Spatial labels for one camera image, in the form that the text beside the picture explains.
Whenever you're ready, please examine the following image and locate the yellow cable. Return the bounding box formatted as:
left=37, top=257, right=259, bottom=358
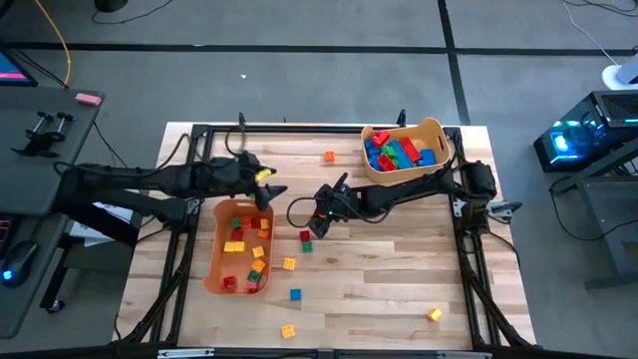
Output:
left=32, top=0, right=73, bottom=87

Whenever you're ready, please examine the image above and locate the black desk crossbar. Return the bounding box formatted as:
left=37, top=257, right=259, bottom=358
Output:
left=52, top=198, right=144, bottom=248

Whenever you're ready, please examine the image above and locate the long blue building block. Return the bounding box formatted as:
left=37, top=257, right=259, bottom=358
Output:
left=387, top=141, right=415, bottom=171

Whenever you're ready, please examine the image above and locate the computer screen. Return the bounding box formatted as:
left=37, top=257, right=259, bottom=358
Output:
left=0, top=47, right=39, bottom=89

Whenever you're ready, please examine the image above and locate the black computer mouse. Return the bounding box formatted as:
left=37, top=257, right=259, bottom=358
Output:
left=0, top=240, right=39, bottom=289

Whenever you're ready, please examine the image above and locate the orange plastic bin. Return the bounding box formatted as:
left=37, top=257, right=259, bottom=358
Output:
left=202, top=197, right=275, bottom=297

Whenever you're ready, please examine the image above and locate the black chair base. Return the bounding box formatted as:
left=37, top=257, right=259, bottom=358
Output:
left=93, top=0, right=130, bottom=14

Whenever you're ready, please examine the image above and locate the white floor device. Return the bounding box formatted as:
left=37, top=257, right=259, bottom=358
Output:
left=600, top=52, right=638, bottom=92

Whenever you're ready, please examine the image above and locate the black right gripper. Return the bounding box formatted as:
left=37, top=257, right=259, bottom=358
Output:
left=307, top=172, right=363, bottom=240

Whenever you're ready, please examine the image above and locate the long red building block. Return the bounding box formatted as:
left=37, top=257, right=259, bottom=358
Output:
left=398, top=136, right=423, bottom=165

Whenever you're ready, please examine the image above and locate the black floor cable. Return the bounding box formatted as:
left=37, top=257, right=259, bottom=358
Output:
left=92, top=0, right=175, bottom=26

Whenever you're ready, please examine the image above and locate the dark grey desk shelf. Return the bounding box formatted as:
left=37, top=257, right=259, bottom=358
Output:
left=0, top=85, right=106, bottom=218

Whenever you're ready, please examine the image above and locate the black desk top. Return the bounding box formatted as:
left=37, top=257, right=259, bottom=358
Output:
left=0, top=213, right=71, bottom=340

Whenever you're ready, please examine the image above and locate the white floor cable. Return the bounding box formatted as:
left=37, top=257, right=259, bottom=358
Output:
left=561, top=0, right=608, bottom=67

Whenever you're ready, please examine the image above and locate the black desk cable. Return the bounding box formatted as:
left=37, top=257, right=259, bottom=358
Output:
left=93, top=122, right=131, bottom=169

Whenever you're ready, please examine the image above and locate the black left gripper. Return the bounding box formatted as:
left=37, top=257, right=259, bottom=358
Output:
left=195, top=151, right=290, bottom=211

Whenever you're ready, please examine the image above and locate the white paper sheet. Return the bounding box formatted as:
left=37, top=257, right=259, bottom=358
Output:
left=68, top=200, right=139, bottom=248

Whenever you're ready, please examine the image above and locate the black desk clamp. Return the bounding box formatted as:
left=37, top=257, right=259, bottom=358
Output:
left=10, top=110, right=76, bottom=160

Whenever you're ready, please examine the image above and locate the dark grey computer stand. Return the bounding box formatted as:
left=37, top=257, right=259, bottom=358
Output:
left=547, top=144, right=638, bottom=290

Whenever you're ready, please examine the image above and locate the yellow plastic bin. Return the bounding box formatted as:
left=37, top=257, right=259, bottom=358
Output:
left=360, top=117, right=452, bottom=185

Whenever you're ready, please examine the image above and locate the black desktop computer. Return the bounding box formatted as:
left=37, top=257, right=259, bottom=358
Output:
left=532, top=89, right=638, bottom=176

